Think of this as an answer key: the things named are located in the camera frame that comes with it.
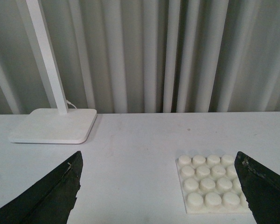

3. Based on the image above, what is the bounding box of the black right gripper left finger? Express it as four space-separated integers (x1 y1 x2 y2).
0 151 83 224

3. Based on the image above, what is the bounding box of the white studded base plate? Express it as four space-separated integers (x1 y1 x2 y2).
176 154 251 214

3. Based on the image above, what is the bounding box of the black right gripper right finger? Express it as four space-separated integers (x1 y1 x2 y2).
234 151 280 224

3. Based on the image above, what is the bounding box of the grey pleated curtain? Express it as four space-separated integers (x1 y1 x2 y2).
0 0 280 115

